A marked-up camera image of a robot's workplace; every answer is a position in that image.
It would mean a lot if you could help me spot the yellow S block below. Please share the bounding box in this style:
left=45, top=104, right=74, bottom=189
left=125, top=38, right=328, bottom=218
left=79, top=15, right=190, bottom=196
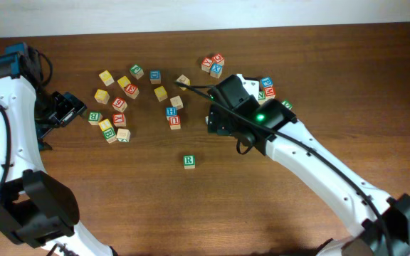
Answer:
left=154, top=86, right=168, bottom=102
left=94, top=89, right=110, bottom=105

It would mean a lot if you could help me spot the green R block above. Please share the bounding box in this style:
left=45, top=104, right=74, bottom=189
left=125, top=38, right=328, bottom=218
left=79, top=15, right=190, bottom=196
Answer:
left=183, top=155, right=196, bottom=169

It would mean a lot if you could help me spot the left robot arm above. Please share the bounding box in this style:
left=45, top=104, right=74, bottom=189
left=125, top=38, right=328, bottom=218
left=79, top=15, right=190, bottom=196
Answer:
left=0, top=43, right=115, bottom=255

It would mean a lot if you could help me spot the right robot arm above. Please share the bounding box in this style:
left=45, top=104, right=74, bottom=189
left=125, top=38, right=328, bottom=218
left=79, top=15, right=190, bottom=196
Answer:
left=208, top=74, right=410, bottom=256

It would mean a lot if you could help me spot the green N block right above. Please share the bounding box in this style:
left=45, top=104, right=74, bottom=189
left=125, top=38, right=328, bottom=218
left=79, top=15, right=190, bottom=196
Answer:
left=258, top=91, right=266, bottom=105

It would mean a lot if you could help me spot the red M block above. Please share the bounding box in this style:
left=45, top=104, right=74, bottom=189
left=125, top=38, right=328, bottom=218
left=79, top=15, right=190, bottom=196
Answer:
left=263, top=87, right=276, bottom=100

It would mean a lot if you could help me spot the blue P block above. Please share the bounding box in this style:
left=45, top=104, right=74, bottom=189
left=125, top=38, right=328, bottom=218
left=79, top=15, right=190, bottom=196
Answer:
left=259, top=77, right=273, bottom=90

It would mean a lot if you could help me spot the blue X block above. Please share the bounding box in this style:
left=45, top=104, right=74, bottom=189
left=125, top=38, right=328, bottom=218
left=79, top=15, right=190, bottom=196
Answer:
left=209, top=63, right=223, bottom=78

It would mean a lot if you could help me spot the green V block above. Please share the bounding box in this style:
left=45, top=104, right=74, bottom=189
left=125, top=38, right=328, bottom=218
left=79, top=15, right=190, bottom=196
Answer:
left=282, top=100, right=293, bottom=110

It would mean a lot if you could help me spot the yellow block above B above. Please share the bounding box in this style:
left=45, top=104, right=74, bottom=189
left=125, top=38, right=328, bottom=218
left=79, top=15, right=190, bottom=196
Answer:
left=98, top=119, right=112, bottom=132

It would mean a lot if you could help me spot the red Q block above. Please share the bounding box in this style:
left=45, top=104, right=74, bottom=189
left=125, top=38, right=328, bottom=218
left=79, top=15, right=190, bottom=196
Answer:
left=211, top=53, right=225, bottom=66

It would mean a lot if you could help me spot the red U block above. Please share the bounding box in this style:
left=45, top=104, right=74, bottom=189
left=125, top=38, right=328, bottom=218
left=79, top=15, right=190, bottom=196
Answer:
left=169, top=115, right=181, bottom=130

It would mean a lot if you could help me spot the plain wood yellow block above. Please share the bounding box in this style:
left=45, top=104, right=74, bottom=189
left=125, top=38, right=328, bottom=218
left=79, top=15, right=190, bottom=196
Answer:
left=176, top=75, right=191, bottom=90

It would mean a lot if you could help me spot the green B block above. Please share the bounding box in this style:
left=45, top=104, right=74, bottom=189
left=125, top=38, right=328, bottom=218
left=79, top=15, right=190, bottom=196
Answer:
left=102, top=128, right=117, bottom=144

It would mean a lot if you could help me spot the blue H block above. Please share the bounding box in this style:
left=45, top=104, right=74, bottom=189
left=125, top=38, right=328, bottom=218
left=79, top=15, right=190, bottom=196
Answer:
left=166, top=107, right=177, bottom=119

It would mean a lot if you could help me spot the yellow block upper left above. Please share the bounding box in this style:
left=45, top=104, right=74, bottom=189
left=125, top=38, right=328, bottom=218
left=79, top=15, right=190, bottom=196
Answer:
left=99, top=70, right=115, bottom=86

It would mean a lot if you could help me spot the red 6 block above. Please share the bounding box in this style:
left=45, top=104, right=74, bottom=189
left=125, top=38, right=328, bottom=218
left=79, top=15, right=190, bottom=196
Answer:
left=112, top=97, right=127, bottom=112

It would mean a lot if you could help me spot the plain wood green block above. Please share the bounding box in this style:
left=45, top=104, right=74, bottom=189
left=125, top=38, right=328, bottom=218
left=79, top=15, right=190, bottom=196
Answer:
left=117, top=128, right=131, bottom=142

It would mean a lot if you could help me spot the yellow block beside E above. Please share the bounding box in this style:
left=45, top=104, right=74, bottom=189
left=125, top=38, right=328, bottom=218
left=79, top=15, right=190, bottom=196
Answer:
left=117, top=76, right=131, bottom=90

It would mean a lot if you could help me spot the red E block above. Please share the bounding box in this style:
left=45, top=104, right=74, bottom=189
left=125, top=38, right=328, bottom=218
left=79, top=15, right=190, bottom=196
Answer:
left=125, top=84, right=140, bottom=99

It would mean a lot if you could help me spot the blue D block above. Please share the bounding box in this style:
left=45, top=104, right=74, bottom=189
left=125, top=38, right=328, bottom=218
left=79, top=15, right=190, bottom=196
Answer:
left=149, top=70, right=162, bottom=84

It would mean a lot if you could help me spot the green P block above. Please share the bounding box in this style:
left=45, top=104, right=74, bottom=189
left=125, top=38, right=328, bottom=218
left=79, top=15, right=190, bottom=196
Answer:
left=130, top=64, right=144, bottom=80

